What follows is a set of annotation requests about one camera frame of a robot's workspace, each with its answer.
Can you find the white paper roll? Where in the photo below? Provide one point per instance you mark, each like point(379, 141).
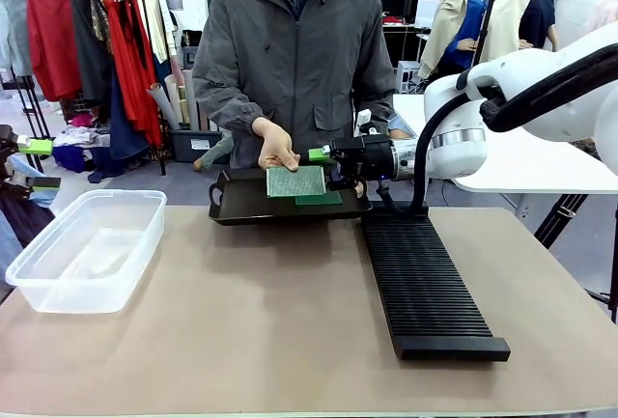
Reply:
point(161, 104)

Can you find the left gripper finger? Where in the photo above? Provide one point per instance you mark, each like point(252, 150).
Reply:
point(46, 182)
point(36, 147)

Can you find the person's left hand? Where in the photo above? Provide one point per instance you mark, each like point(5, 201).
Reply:
point(360, 189)

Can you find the light blue cloth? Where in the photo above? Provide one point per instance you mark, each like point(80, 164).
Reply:
point(21, 167)

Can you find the red jacket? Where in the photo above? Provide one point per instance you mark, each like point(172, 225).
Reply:
point(53, 36)

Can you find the clear plastic storage box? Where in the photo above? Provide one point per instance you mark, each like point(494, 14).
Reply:
point(87, 249)

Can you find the black plastic tray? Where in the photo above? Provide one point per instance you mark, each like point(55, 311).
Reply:
point(241, 201)

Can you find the white table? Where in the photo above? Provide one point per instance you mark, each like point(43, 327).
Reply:
point(531, 167)

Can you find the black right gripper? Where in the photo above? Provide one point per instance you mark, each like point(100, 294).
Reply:
point(372, 157)

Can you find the royal blue cloth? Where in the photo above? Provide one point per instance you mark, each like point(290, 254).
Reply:
point(72, 157)

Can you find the person's right forearm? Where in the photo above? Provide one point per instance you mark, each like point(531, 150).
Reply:
point(227, 104)

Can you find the black coat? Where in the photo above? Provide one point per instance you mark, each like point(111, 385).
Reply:
point(89, 51)

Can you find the green perforated circuit board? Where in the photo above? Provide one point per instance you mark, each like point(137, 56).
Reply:
point(294, 181)
point(318, 199)

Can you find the pale grey-blue garment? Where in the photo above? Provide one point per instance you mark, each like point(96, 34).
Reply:
point(14, 27)

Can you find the white patterned cloth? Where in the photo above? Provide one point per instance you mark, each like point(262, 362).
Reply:
point(79, 137)

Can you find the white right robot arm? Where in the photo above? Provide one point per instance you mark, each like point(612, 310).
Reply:
point(454, 99)

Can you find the dark grey storage bin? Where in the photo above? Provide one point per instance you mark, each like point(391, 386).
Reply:
point(183, 147)

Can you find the mannequin in navy top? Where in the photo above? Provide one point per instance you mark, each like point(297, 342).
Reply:
point(538, 12)

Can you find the brown patterned scarf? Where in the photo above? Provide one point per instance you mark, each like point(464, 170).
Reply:
point(100, 17)

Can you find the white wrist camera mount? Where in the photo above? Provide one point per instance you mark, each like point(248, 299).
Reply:
point(363, 119)

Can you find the person's right hand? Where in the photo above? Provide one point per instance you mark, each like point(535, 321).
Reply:
point(277, 147)

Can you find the black tripod legs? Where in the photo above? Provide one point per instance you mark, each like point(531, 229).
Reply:
point(555, 224)

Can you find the mannequin in beige coat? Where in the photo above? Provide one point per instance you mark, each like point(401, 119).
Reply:
point(449, 17)

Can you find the person's left forearm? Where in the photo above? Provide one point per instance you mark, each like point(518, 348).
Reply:
point(376, 119)

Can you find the pink cloth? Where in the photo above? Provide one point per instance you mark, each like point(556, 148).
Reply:
point(81, 120)

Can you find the dark grey equipment case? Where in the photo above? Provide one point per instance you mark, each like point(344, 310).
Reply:
point(190, 53)

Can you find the tan mannequin torso, blue shorts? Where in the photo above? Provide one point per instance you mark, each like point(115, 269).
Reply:
point(401, 127)

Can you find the red cloth item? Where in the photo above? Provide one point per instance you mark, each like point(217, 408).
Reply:
point(393, 19)

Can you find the navy blue skirt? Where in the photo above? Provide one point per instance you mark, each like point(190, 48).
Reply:
point(123, 133)

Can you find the mannequin leg in teal trousers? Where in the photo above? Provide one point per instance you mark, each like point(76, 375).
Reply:
point(215, 150)

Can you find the red dress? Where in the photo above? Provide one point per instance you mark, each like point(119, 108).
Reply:
point(130, 75)

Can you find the beige paper roll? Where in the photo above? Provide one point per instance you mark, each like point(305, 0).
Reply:
point(175, 94)

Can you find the white flat panel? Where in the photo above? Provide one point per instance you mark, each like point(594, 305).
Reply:
point(427, 12)

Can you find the dark navy cloth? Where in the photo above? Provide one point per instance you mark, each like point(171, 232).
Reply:
point(24, 220)

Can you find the person in grey jacket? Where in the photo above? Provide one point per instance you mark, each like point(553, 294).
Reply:
point(299, 61)

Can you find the black slotted PCB rack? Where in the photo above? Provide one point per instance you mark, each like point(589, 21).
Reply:
point(425, 283)

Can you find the black tripod pole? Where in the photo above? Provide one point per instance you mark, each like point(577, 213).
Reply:
point(486, 17)

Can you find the grey paper roll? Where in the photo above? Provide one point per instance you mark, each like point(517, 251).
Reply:
point(190, 94)

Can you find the cream garment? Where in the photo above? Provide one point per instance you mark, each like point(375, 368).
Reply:
point(157, 27)

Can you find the pink fluffy garment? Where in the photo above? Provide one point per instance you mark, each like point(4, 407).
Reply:
point(606, 8)

